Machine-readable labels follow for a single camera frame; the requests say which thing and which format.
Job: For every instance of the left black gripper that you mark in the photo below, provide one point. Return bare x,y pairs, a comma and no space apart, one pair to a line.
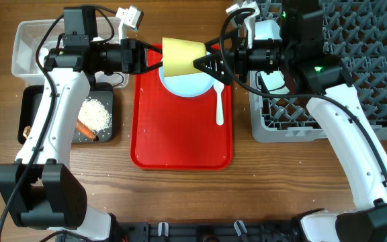
133,55

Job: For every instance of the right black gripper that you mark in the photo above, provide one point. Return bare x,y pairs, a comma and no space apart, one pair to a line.
235,56

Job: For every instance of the yellow plastic cup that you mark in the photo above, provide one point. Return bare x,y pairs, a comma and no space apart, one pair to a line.
179,56

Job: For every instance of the white plastic spoon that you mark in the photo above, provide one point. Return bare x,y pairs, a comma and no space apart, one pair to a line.
218,88

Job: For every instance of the light blue plate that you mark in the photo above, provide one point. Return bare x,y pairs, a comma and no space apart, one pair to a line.
191,85

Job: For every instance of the light blue small bowl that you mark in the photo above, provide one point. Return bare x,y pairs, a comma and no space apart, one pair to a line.
268,29

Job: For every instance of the green bowl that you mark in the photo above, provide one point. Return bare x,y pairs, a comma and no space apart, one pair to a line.
272,83

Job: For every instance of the pile of white rice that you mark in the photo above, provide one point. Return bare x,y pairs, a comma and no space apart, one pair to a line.
94,115

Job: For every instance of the orange carrot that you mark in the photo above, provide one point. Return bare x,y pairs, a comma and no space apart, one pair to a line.
83,129

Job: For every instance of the small brown food scrap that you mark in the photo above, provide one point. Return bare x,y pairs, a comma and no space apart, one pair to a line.
26,132

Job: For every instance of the white paper towel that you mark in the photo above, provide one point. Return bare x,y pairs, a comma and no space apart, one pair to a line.
43,54

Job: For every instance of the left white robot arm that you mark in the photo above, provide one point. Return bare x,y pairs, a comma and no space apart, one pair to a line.
38,188

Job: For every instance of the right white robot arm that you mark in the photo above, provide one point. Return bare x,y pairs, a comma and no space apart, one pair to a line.
322,79

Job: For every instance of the grey dishwasher rack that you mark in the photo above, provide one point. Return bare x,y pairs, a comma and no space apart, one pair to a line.
357,32

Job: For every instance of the red plastic tray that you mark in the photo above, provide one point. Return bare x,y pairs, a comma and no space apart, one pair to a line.
178,133

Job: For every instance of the clear plastic bin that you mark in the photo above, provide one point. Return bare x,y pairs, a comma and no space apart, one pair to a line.
30,33

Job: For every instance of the black plastic bin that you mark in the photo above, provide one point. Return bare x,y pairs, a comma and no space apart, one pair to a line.
33,95

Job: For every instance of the black mounting rail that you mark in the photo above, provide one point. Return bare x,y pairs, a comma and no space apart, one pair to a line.
275,230

